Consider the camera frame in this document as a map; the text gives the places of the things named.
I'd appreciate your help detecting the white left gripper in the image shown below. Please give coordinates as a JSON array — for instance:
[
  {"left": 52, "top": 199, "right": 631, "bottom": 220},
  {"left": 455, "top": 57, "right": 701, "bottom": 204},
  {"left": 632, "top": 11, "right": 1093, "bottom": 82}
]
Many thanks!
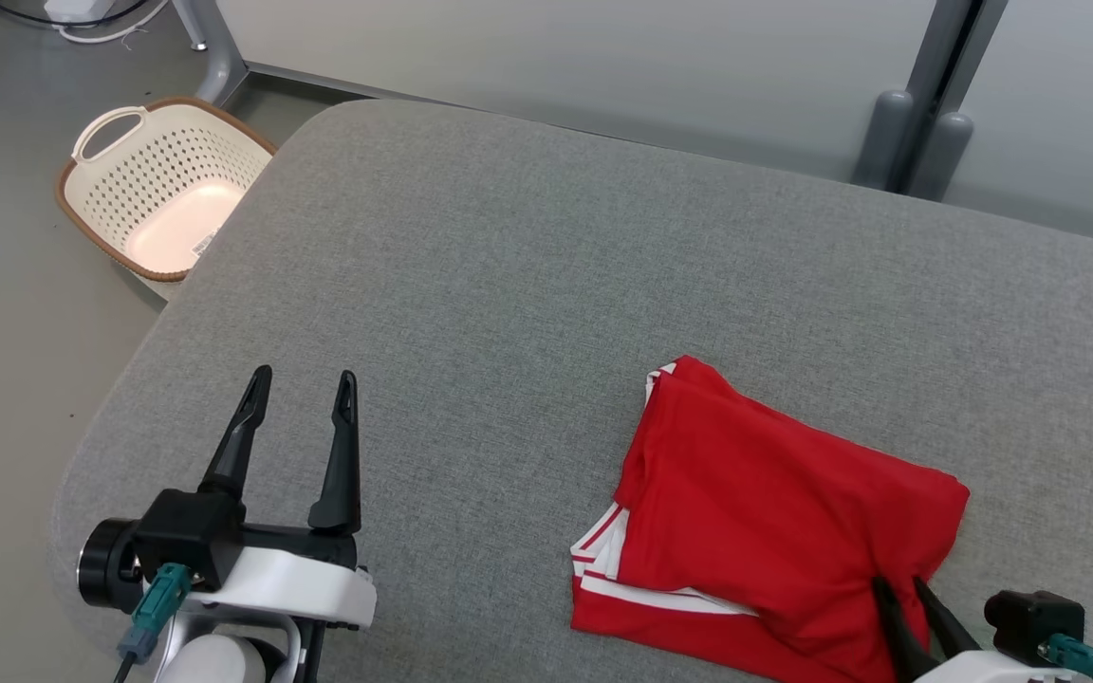
[{"left": 194, "top": 365, "right": 378, "bottom": 630}]

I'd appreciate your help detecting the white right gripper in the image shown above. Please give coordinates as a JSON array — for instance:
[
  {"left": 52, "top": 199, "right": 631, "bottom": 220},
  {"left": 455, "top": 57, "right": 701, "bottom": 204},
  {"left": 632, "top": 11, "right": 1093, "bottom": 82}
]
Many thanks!
[{"left": 871, "top": 576, "right": 1093, "bottom": 683}]

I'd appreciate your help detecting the red and white jersey shirt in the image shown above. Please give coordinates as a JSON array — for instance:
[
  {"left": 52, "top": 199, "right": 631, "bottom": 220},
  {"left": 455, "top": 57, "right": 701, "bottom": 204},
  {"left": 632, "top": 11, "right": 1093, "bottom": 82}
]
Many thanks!
[{"left": 570, "top": 356, "right": 972, "bottom": 683}]

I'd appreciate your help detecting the cream perforated laundry basket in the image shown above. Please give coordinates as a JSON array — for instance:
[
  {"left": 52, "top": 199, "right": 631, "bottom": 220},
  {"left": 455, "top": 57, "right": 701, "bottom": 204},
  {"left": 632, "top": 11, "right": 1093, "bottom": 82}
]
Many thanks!
[{"left": 55, "top": 96, "right": 279, "bottom": 285}]

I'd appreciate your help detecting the grey metal table leg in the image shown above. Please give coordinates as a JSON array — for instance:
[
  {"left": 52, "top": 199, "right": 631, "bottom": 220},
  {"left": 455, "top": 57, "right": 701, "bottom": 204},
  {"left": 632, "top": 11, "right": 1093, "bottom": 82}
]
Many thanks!
[{"left": 172, "top": 0, "right": 250, "bottom": 106}]

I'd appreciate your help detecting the white power adapter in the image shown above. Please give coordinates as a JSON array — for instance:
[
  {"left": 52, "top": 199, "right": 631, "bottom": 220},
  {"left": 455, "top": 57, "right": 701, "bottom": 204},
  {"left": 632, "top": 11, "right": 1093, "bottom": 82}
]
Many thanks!
[{"left": 44, "top": 0, "right": 118, "bottom": 26}]

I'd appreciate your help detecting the teal right camera connector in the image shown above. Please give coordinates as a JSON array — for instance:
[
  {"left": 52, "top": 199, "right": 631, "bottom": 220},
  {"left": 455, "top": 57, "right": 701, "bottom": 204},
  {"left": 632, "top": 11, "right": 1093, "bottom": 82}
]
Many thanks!
[{"left": 1043, "top": 634, "right": 1093, "bottom": 683}]

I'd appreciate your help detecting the teal camera connector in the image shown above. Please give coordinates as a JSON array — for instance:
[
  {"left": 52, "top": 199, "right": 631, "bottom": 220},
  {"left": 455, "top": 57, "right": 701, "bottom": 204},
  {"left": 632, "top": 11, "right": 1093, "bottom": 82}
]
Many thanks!
[
  {"left": 1043, "top": 634, "right": 1093, "bottom": 683},
  {"left": 118, "top": 563, "right": 195, "bottom": 663}
]

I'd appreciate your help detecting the teal left camera connector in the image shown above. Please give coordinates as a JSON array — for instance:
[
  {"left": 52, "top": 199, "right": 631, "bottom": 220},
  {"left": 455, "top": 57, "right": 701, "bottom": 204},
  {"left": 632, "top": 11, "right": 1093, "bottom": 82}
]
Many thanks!
[{"left": 118, "top": 563, "right": 195, "bottom": 663}]

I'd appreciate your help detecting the white floor cable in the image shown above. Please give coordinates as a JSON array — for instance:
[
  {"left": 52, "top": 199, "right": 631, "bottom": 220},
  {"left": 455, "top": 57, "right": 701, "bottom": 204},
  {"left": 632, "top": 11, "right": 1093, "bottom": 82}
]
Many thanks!
[{"left": 0, "top": 0, "right": 174, "bottom": 46}]

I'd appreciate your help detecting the black floor cable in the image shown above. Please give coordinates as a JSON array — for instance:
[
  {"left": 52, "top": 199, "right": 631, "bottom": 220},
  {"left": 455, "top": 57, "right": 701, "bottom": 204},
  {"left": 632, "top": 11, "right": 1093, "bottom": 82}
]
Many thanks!
[{"left": 0, "top": 0, "right": 155, "bottom": 30}]

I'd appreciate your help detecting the grey metal partition post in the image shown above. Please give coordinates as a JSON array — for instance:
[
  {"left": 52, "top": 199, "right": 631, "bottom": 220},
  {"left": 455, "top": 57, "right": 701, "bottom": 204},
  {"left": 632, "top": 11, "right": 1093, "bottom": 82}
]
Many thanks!
[{"left": 852, "top": 0, "right": 1009, "bottom": 202}]

